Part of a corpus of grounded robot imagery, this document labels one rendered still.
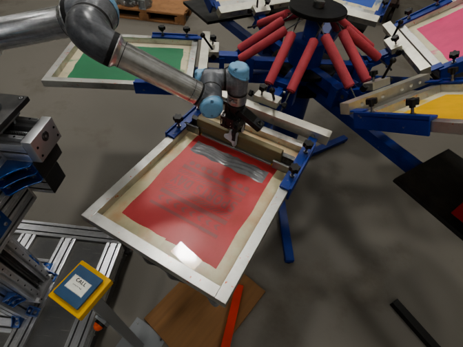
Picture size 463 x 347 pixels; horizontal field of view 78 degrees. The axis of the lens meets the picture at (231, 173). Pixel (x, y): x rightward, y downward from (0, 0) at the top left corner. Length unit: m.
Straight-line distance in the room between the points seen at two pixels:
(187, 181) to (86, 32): 0.61
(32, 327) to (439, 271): 2.51
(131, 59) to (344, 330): 1.82
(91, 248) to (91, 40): 1.37
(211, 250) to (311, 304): 1.15
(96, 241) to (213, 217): 1.06
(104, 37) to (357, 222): 2.10
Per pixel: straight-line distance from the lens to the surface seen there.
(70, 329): 1.84
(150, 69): 0.89
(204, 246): 1.02
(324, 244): 2.23
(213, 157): 1.25
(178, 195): 1.13
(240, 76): 1.03
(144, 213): 1.11
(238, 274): 0.94
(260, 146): 1.19
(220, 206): 1.10
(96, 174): 2.62
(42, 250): 2.10
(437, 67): 1.91
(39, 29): 1.07
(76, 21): 0.91
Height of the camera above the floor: 1.87
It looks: 49 degrees down
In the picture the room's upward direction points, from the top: 5 degrees clockwise
